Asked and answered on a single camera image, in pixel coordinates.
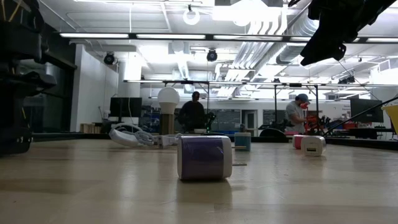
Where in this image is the white light bulb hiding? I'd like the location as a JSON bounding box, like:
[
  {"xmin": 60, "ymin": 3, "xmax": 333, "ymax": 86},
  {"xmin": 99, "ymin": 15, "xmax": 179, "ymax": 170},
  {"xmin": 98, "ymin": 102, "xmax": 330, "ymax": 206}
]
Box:
[{"xmin": 157, "ymin": 86, "xmax": 180, "ymax": 115}]

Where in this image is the round ring ceiling lamp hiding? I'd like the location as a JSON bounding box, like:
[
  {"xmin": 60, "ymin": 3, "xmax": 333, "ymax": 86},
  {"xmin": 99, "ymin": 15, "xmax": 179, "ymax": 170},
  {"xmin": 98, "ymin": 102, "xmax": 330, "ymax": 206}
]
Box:
[{"xmin": 182, "ymin": 4, "xmax": 201, "ymax": 26}]

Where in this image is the long linear ceiling light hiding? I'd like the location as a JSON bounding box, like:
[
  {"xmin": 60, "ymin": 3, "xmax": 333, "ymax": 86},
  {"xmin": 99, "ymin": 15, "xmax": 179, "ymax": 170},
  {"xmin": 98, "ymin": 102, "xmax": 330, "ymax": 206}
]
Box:
[{"xmin": 58, "ymin": 32, "xmax": 398, "ymax": 44}]

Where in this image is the black background station frame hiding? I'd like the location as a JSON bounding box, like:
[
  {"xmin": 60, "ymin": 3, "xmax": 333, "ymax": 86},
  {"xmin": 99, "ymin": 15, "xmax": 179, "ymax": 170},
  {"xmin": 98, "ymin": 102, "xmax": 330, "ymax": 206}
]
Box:
[{"xmin": 163, "ymin": 79, "xmax": 320, "ymax": 138}]

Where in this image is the black aluminium table frame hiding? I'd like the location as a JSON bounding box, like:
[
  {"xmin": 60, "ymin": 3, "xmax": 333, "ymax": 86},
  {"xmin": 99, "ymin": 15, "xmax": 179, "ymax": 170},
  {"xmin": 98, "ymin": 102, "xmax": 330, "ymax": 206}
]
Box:
[{"xmin": 30, "ymin": 132, "xmax": 398, "ymax": 152}]

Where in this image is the dark rounded case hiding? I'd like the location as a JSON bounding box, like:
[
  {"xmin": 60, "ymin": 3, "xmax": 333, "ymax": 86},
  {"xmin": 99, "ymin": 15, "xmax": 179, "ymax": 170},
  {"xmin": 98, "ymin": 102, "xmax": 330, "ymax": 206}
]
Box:
[{"xmin": 0, "ymin": 126, "xmax": 34, "ymax": 156}]

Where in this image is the red desk lamp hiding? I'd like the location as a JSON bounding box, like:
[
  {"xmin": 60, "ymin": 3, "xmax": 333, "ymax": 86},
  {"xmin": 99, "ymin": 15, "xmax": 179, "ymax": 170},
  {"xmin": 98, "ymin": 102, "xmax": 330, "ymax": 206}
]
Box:
[{"xmin": 300, "ymin": 101, "xmax": 318, "ymax": 133}]

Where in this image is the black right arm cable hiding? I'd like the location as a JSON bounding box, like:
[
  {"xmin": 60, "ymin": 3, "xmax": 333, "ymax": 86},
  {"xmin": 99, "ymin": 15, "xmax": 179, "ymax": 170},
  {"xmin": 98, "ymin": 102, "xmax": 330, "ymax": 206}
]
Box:
[{"xmin": 323, "ymin": 96, "xmax": 398, "ymax": 136}]

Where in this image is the yellow plastic basket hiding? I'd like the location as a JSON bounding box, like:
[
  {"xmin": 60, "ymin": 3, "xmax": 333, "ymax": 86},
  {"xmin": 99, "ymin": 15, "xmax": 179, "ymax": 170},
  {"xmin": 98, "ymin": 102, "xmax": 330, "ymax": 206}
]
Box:
[{"xmin": 381, "ymin": 104, "xmax": 398, "ymax": 135}]

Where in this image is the wooden crate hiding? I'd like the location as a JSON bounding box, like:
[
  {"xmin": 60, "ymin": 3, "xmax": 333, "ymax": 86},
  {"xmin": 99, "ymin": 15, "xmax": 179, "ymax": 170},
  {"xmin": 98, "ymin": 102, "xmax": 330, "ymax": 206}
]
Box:
[{"xmin": 80, "ymin": 123, "xmax": 103, "ymax": 134}]

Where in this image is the person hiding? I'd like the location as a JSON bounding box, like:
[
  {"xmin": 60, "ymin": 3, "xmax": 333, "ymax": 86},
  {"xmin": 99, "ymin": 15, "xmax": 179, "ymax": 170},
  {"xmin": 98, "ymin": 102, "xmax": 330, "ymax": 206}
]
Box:
[
  {"xmin": 177, "ymin": 90, "xmax": 208, "ymax": 133},
  {"xmin": 285, "ymin": 93, "xmax": 312, "ymax": 135}
]

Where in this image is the white USB wall charger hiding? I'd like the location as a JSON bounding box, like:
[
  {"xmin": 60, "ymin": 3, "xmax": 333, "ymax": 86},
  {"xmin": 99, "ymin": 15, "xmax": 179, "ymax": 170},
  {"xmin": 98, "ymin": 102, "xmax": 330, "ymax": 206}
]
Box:
[{"xmin": 300, "ymin": 135, "xmax": 326, "ymax": 157}]

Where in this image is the black computer monitor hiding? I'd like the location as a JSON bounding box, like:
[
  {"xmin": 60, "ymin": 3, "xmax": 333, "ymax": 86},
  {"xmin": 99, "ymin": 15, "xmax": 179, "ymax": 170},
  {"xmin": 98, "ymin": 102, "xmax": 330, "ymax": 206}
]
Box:
[
  {"xmin": 350, "ymin": 98, "xmax": 384, "ymax": 124},
  {"xmin": 109, "ymin": 96, "xmax": 143, "ymax": 118}
]

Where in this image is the pink USB wall charger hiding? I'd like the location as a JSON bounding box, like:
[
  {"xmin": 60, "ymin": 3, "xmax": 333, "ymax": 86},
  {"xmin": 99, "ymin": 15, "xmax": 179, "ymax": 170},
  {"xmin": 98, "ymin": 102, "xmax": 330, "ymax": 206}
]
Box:
[{"xmin": 292, "ymin": 134, "xmax": 307, "ymax": 150}]

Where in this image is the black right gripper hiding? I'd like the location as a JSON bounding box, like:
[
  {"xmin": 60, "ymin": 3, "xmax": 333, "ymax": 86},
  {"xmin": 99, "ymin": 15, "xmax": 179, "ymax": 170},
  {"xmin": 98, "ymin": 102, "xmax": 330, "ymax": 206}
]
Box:
[{"xmin": 300, "ymin": 0, "xmax": 398, "ymax": 67}]

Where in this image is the white charging cable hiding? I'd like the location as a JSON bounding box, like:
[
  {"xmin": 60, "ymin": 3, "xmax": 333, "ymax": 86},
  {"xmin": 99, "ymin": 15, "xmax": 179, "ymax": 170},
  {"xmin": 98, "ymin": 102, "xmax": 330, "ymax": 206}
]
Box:
[{"xmin": 108, "ymin": 123, "xmax": 181, "ymax": 149}]

